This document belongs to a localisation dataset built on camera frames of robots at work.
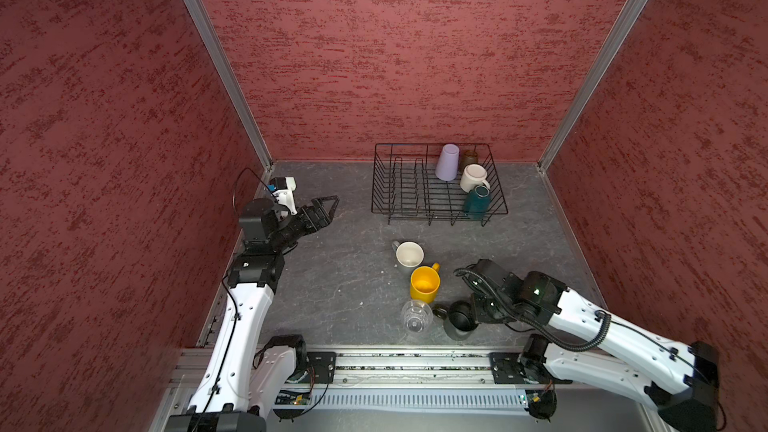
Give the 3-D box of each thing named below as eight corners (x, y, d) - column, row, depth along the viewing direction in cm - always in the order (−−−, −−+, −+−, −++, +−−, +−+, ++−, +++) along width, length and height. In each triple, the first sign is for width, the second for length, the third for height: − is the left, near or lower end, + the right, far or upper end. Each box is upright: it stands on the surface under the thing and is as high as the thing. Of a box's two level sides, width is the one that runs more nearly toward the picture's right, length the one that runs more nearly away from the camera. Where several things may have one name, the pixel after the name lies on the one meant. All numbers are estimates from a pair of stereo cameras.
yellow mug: (410, 306, 86) (412, 295, 79) (409, 274, 92) (411, 261, 85) (438, 306, 86) (442, 295, 79) (435, 275, 92) (439, 261, 85)
